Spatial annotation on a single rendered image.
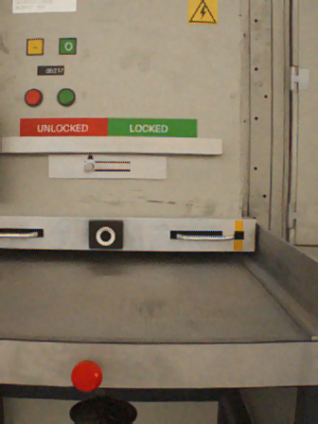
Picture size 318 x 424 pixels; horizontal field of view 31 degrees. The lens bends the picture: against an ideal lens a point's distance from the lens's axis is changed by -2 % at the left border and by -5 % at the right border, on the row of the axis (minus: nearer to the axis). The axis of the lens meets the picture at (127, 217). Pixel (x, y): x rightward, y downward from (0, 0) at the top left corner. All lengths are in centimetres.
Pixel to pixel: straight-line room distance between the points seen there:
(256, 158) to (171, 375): 75
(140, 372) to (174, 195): 49
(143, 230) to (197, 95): 26
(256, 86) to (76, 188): 48
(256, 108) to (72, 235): 50
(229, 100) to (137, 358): 58
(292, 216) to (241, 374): 71
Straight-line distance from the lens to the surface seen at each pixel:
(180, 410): 142
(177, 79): 108
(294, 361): 67
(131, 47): 108
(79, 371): 60
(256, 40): 133
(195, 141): 103
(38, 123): 108
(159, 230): 107
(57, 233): 108
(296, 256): 84
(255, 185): 131
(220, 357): 65
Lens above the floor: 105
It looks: 7 degrees down
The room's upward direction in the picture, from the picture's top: 1 degrees clockwise
